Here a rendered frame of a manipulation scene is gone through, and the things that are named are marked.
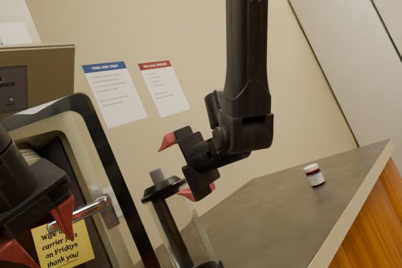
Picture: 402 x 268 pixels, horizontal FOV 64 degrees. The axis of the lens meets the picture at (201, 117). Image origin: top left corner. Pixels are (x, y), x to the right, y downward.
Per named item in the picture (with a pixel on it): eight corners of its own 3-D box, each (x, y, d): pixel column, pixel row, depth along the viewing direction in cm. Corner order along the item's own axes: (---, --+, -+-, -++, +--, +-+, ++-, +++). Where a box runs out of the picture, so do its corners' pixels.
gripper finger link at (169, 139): (166, 137, 72) (194, 122, 65) (179, 166, 71) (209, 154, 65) (143, 146, 66) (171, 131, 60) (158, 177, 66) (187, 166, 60)
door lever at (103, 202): (55, 234, 50) (49, 218, 50) (113, 206, 53) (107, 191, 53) (49, 239, 45) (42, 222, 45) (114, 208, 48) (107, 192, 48)
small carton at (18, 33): (3, 66, 61) (-9, 37, 61) (30, 61, 64) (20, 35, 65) (6, 53, 57) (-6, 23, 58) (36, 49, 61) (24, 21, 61)
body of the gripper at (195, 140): (194, 133, 66) (219, 120, 61) (215, 179, 65) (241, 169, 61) (172, 142, 61) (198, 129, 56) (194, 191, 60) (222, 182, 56)
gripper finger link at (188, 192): (179, 166, 71) (209, 153, 65) (193, 195, 71) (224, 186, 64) (157, 177, 66) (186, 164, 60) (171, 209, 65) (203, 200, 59)
